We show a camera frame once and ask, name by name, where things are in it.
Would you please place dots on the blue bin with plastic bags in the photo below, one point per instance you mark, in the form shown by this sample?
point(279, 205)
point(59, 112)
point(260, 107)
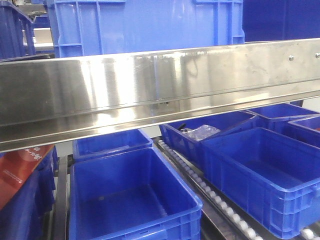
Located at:
point(186, 136)

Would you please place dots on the clear plastic bag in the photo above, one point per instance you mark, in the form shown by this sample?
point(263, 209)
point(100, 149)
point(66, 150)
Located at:
point(202, 132)

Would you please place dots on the blue bin rear left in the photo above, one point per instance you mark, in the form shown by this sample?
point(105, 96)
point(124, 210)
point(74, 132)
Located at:
point(109, 144)

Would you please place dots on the blue bin front left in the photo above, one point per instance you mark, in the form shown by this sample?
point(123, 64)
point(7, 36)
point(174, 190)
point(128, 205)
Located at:
point(136, 195)

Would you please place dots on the blue bin far right rear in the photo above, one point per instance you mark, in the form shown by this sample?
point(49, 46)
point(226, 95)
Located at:
point(274, 117)

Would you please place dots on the white roller track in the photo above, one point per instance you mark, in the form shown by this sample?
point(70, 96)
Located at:
point(219, 221)

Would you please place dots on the blue bin front right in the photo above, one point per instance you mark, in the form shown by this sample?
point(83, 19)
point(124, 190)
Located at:
point(272, 177)

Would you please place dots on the dark blue bin upper right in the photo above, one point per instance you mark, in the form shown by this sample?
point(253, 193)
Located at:
point(278, 20)

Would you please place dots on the dark blue bin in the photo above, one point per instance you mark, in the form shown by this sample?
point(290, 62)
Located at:
point(16, 32)
point(278, 20)

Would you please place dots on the blue bin far right edge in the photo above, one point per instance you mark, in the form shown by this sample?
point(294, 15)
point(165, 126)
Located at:
point(306, 130)

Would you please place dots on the red cardboard box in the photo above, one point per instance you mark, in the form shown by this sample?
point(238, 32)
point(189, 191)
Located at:
point(17, 166)

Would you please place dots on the dark blue bin upper left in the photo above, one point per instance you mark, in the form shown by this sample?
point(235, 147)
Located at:
point(16, 32)

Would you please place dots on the steel front rail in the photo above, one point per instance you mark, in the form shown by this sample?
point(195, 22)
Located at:
point(55, 100)

